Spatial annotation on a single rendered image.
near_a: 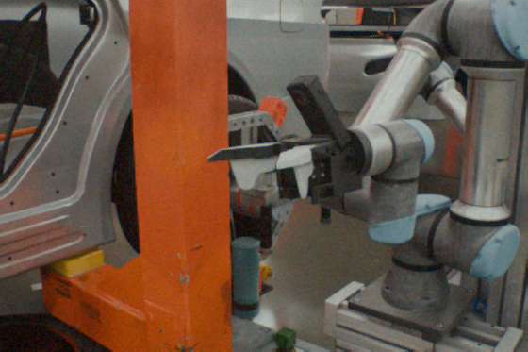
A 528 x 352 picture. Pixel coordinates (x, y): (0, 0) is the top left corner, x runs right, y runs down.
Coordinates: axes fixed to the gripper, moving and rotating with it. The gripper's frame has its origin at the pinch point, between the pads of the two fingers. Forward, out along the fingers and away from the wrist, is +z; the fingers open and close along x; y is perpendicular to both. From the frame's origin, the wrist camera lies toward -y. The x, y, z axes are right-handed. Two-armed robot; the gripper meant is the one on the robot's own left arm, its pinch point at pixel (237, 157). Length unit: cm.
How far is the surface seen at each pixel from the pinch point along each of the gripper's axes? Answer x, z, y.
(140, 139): 61, -14, 0
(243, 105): 102, -72, -4
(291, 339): 45, -41, 53
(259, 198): 71, -53, 22
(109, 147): 104, -22, 5
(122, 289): 81, -12, 41
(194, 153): 50, -22, 4
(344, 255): 190, -200, 99
